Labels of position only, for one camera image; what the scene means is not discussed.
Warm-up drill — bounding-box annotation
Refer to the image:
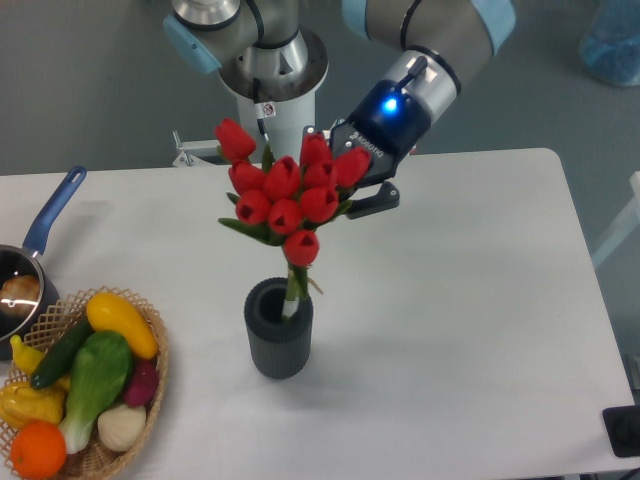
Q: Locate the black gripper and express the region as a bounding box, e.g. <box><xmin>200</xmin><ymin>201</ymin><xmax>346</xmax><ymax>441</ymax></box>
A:
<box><xmin>303</xmin><ymin>80</ymin><xmax>431</xmax><ymax>219</ymax></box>

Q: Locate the red tulip bouquet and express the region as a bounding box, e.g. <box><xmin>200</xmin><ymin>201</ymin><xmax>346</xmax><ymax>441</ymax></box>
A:
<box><xmin>214</xmin><ymin>119</ymin><xmax>371</xmax><ymax>322</ymax></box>

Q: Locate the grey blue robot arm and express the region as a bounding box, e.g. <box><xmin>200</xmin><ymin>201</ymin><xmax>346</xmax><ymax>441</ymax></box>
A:
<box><xmin>163</xmin><ymin>1</ymin><xmax>515</xmax><ymax>219</ymax></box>

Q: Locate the dark grey ribbed vase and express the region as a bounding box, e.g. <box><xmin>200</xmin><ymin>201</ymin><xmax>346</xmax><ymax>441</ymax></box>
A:
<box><xmin>244</xmin><ymin>277</ymin><xmax>314</xmax><ymax>380</ymax></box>

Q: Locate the yellow squash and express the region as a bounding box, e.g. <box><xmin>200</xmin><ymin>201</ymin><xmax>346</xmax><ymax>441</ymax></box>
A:
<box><xmin>86</xmin><ymin>292</ymin><xmax>159</xmax><ymax>360</ymax></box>

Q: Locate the purple red onion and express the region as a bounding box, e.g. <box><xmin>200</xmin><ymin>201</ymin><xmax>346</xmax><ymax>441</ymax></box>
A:
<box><xmin>122</xmin><ymin>360</ymin><xmax>159</xmax><ymax>407</ymax></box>

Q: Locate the green bok choy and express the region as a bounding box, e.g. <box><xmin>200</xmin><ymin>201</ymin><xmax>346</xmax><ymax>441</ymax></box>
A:
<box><xmin>59</xmin><ymin>331</ymin><xmax>133</xmax><ymax>455</ymax></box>

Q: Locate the green cucumber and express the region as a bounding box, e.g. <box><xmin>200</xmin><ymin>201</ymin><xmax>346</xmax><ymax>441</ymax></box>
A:
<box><xmin>30</xmin><ymin>317</ymin><xmax>94</xmax><ymax>389</ymax></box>

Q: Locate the white garlic bulb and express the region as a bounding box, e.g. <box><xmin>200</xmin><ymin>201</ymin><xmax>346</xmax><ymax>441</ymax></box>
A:
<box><xmin>97</xmin><ymin>404</ymin><xmax>146</xmax><ymax>452</ymax></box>

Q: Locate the brown bread roll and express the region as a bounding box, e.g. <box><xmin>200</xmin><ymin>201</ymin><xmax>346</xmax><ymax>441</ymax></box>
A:
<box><xmin>1</xmin><ymin>275</ymin><xmax>40</xmax><ymax>320</ymax></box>

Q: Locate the black device at edge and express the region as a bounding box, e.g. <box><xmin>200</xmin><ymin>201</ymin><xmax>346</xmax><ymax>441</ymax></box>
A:
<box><xmin>602</xmin><ymin>405</ymin><xmax>639</xmax><ymax>458</ymax></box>

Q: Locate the woven wicker basket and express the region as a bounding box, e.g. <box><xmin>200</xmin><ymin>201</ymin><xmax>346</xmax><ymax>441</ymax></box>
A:
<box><xmin>0</xmin><ymin>285</ymin><xmax>170</xmax><ymax>480</ymax></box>

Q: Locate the yellow bell pepper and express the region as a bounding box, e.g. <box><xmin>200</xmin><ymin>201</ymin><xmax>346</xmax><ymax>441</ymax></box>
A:
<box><xmin>1</xmin><ymin>381</ymin><xmax>66</xmax><ymax>430</ymax></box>

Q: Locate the orange fruit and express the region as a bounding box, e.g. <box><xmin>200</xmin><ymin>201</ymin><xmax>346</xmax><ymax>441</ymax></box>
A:
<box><xmin>9</xmin><ymin>421</ymin><xmax>67</xmax><ymax>479</ymax></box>

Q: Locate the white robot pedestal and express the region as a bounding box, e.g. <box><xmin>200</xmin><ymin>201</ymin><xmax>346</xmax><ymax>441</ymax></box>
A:
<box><xmin>171</xmin><ymin>29</ymin><xmax>354</xmax><ymax>168</ymax></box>

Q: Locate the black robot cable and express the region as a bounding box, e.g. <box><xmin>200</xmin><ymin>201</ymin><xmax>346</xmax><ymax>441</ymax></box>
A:
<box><xmin>251</xmin><ymin>77</ymin><xmax>275</xmax><ymax>162</ymax></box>

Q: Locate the white frame at right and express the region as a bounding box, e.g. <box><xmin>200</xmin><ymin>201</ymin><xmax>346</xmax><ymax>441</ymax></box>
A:
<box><xmin>591</xmin><ymin>171</ymin><xmax>639</xmax><ymax>269</ymax></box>

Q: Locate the blue handled saucepan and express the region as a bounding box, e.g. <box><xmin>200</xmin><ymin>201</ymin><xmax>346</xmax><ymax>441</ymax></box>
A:
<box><xmin>1</xmin><ymin>166</ymin><xmax>87</xmax><ymax>361</ymax></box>

